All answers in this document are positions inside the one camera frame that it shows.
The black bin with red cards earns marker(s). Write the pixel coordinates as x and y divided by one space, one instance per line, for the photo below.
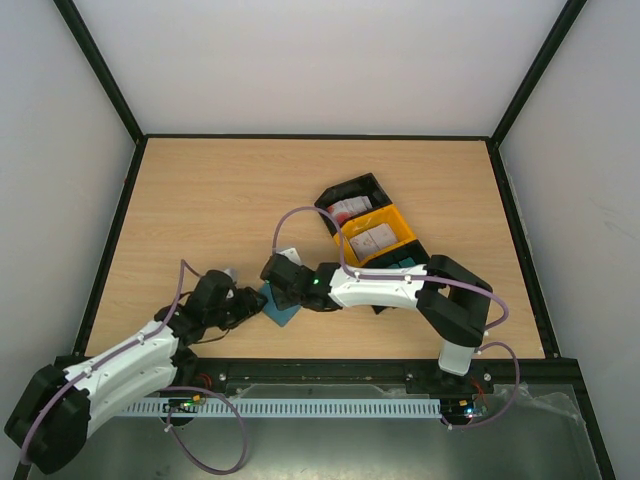
363 185

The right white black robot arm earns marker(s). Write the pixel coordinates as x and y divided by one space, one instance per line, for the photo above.
453 301

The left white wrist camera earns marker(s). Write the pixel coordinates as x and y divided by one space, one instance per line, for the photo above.
232 274

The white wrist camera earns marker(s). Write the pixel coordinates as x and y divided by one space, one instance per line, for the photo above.
291 254
232 274

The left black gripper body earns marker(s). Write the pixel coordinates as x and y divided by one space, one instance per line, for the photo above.
245 304

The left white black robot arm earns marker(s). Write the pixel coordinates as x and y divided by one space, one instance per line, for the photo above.
61 408

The stack of white red cards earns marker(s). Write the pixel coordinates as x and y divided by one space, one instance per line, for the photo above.
345 209

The teal card stack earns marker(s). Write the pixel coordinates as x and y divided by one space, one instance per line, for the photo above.
407 262

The light blue slotted cable duct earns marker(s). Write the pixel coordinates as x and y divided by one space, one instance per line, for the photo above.
290 408

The teal card holder wallet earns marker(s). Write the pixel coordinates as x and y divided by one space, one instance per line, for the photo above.
280 310

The black bin with teal cards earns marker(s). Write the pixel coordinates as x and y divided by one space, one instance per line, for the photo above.
407 255

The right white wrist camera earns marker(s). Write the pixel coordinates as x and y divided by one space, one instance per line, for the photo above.
291 254

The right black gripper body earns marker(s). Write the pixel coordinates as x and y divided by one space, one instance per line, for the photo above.
276 279

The stack of cards yellow bin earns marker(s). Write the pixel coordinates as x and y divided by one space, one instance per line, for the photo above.
372 241

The yellow bin with cards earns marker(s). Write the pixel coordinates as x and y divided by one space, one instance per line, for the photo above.
390 215

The black aluminium frame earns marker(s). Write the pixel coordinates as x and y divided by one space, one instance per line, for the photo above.
551 369

